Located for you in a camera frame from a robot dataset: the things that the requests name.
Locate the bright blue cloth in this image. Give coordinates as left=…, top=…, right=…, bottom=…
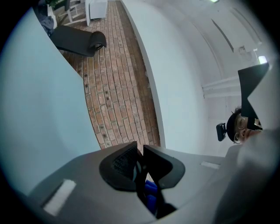
left=144, top=179, right=159, bottom=216

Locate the grey-blue garment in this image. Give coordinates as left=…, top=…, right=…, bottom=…
left=40, top=15, right=58, bottom=37

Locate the white cabinet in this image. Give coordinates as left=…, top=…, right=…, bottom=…
left=84, top=0, right=108, bottom=26

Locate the black high-back office chair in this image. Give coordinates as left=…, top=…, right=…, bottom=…
left=49, top=25, right=107, bottom=57

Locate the black head camera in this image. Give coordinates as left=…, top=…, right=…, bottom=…
left=216, top=122, right=227, bottom=142

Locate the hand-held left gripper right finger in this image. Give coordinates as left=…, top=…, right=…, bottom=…
left=143, top=144, right=239, bottom=219

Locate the person's head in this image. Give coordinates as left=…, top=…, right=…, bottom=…
left=226, top=106, right=263, bottom=145

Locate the white stool frame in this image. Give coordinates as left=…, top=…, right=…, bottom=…
left=51, top=4, right=87, bottom=26

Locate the person's grey sweatshirt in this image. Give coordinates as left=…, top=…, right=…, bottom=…
left=214, top=128, right=280, bottom=224

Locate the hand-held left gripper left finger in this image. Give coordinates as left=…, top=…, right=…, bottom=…
left=28, top=141, right=157, bottom=224

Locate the green potted plant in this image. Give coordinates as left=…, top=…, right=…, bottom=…
left=47, top=0, right=66, bottom=7

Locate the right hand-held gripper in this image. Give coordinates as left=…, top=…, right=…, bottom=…
left=238, top=63, right=280, bottom=131

